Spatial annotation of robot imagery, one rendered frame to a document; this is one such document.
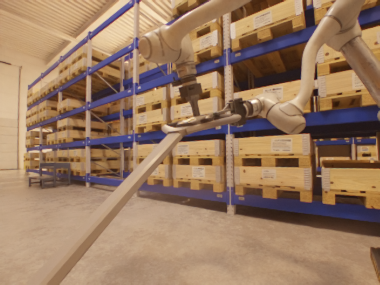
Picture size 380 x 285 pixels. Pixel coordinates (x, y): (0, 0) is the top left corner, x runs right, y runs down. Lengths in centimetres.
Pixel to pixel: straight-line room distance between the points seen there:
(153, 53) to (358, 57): 99
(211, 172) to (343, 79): 169
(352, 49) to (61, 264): 142
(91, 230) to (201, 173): 210
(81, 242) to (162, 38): 67
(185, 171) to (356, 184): 192
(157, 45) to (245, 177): 181
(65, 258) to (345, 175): 207
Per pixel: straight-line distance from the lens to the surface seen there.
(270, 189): 219
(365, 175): 215
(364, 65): 127
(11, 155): 1615
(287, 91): 224
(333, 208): 225
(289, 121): 94
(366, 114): 224
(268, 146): 216
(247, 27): 269
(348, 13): 119
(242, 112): 94
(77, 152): 560
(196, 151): 256
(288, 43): 250
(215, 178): 243
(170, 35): 77
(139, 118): 345
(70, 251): 54
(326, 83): 223
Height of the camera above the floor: 77
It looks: 2 degrees up
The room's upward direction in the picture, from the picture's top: 1 degrees counter-clockwise
